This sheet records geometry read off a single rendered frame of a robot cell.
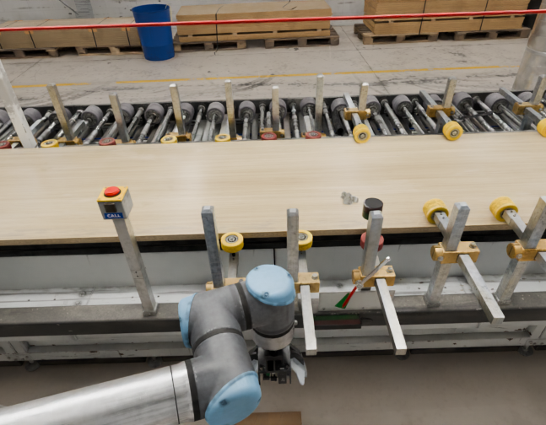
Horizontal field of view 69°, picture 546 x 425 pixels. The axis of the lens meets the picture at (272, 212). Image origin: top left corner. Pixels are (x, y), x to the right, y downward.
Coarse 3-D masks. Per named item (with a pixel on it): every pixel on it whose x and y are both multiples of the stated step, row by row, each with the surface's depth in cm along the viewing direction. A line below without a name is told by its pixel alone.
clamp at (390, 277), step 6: (354, 270) 135; (360, 270) 135; (384, 270) 134; (354, 276) 133; (360, 276) 133; (372, 276) 132; (378, 276) 132; (384, 276) 132; (390, 276) 132; (354, 282) 134; (366, 282) 134; (372, 282) 134; (390, 282) 134
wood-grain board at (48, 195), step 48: (144, 144) 204; (192, 144) 203; (240, 144) 201; (288, 144) 200; (336, 144) 198; (384, 144) 197; (432, 144) 196; (480, 144) 194; (528, 144) 193; (0, 192) 173; (48, 192) 172; (96, 192) 171; (144, 192) 170; (192, 192) 169; (240, 192) 168; (288, 192) 167; (336, 192) 166; (384, 192) 165; (432, 192) 164; (480, 192) 163; (528, 192) 162; (0, 240) 148; (48, 240) 148; (96, 240) 149; (144, 240) 149
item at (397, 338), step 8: (376, 256) 141; (376, 264) 138; (376, 280) 132; (384, 280) 132; (376, 288) 132; (384, 288) 129; (384, 296) 127; (384, 304) 124; (392, 304) 124; (384, 312) 123; (392, 312) 122; (392, 320) 119; (392, 328) 117; (400, 328) 117; (392, 336) 115; (400, 336) 115; (392, 344) 115; (400, 344) 113; (400, 352) 113
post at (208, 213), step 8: (208, 208) 116; (208, 216) 117; (208, 224) 118; (216, 224) 122; (208, 232) 120; (216, 232) 122; (208, 240) 122; (216, 240) 122; (208, 248) 124; (216, 248) 124; (208, 256) 126; (216, 256) 127; (216, 264) 129; (216, 272) 131; (216, 280) 133
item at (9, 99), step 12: (0, 60) 186; (0, 72) 186; (0, 84) 189; (0, 96) 192; (12, 96) 194; (12, 108) 196; (12, 120) 200; (24, 120) 203; (24, 132) 204; (24, 144) 208; (36, 144) 213
